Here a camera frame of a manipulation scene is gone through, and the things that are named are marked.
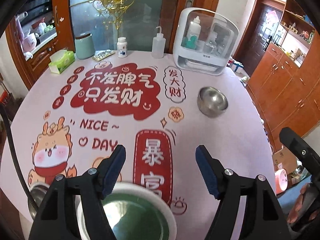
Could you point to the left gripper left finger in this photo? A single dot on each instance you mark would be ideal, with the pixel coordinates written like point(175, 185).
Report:
point(56, 217)

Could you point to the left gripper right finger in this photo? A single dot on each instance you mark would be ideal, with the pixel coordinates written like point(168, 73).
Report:
point(263, 217)

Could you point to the white paper plate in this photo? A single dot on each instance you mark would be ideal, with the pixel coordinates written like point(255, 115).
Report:
point(154, 199)

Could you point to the large stainless steel bowl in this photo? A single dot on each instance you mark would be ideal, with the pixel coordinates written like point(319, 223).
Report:
point(38, 192)

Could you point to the green plate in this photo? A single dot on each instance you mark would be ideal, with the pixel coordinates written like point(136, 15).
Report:
point(133, 217)

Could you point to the person's right hand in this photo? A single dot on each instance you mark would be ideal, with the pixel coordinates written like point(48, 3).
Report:
point(300, 204)

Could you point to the printed pink tablecloth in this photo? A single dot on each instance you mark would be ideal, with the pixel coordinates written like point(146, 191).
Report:
point(76, 119)

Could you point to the small stainless steel bowl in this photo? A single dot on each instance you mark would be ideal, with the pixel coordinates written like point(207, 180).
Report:
point(211, 102)

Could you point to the wooden cabinet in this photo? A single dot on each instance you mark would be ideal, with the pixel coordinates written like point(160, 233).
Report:
point(285, 84)

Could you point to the green tissue pack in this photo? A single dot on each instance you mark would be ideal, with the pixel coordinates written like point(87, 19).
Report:
point(60, 60)

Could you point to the mint green canister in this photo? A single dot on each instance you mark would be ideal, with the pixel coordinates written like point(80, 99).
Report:
point(84, 46)

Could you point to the white pill bottle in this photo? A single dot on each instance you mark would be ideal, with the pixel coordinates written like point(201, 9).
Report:
point(122, 47)

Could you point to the clear squeeze bottle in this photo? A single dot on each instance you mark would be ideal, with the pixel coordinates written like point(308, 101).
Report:
point(158, 44)

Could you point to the white countertop sterilizer box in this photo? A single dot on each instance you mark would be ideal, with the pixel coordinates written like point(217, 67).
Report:
point(204, 41)

